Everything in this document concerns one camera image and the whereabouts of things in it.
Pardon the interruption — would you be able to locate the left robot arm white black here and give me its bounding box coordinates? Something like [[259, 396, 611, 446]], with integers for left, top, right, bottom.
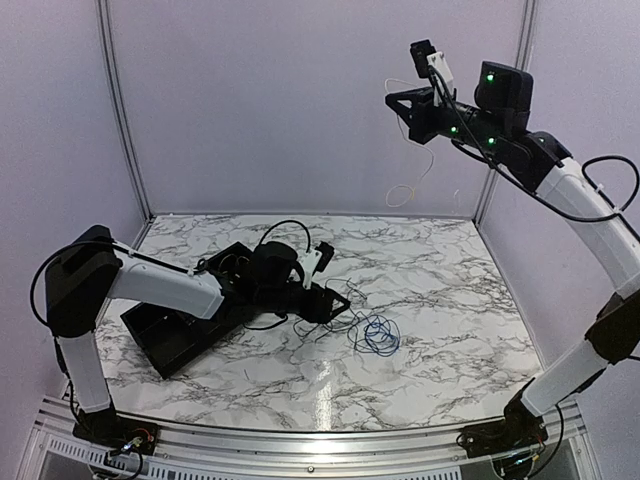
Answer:
[[29, 225, 351, 424]]

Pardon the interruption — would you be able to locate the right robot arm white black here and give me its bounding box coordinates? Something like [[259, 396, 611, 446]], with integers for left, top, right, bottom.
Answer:
[[385, 60, 639, 422]]

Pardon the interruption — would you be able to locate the black compartment tray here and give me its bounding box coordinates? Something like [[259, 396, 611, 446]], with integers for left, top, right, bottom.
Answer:
[[110, 242, 257, 379]]

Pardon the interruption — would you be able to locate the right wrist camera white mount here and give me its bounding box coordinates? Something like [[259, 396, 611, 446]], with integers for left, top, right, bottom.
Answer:
[[409, 39, 455, 101]]

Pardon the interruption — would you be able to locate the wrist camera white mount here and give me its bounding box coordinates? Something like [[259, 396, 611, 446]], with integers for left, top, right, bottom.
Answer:
[[300, 241, 335, 290], [409, 39, 455, 101]]

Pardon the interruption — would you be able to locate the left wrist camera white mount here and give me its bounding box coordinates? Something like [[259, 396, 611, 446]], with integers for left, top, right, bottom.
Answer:
[[300, 241, 335, 290]]

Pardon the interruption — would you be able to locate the blue cable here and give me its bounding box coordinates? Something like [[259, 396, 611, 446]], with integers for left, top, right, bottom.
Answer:
[[352, 314, 401, 357]]

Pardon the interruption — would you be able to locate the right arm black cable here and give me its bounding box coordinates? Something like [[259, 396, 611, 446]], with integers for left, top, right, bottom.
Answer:
[[427, 64, 640, 222]]

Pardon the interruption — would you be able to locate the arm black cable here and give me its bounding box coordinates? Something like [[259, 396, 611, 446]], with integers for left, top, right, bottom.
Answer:
[[427, 64, 640, 222], [28, 219, 314, 334]]

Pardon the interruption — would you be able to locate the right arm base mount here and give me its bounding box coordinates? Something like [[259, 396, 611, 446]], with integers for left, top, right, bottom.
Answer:
[[456, 390, 548, 458]]

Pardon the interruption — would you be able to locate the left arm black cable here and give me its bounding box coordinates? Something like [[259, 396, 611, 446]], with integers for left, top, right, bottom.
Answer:
[[28, 219, 314, 334]]

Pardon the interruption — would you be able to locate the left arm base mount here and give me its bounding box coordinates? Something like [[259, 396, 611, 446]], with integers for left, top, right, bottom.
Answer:
[[73, 409, 160, 455]]

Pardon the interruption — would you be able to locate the left aluminium corner post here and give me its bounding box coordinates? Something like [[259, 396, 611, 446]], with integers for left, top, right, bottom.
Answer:
[[95, 0, 154, 222]]

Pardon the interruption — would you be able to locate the aluminium front frame rail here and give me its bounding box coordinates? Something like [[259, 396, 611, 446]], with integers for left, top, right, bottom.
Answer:
[[17, 397, 603, 479]]

